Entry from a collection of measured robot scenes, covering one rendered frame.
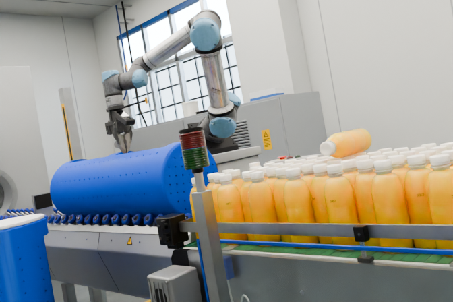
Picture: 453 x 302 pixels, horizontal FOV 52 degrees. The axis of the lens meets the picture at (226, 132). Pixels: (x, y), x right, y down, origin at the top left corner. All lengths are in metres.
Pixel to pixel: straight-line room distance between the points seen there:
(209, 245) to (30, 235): 0.95
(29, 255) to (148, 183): 0.54
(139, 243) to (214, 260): 0.71
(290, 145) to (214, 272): 2.22
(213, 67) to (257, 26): 2.81
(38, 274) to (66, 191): 0.44
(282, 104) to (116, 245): 1.76
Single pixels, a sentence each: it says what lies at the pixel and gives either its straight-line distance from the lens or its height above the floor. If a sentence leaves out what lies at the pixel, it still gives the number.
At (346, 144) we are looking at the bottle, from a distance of 1.32.
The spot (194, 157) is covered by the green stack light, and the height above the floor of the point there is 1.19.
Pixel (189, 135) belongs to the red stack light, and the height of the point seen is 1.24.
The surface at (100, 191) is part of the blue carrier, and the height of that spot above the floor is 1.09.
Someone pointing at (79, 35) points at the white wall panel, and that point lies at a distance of 7.58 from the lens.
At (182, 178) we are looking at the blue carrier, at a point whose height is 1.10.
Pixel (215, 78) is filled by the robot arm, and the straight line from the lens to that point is 1.92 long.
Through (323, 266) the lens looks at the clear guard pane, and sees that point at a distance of 1.10.
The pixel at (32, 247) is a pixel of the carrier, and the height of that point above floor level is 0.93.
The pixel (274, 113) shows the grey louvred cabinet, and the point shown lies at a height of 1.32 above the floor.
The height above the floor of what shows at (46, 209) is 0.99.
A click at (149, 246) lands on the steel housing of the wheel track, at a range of 1.80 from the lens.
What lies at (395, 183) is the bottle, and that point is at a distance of 1.11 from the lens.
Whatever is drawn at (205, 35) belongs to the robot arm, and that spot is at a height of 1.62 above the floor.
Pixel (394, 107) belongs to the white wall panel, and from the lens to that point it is 4.24.
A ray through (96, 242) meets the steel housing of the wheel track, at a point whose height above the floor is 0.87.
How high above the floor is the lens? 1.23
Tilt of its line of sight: level
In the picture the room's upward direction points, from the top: 10 degrees counter-clockwise
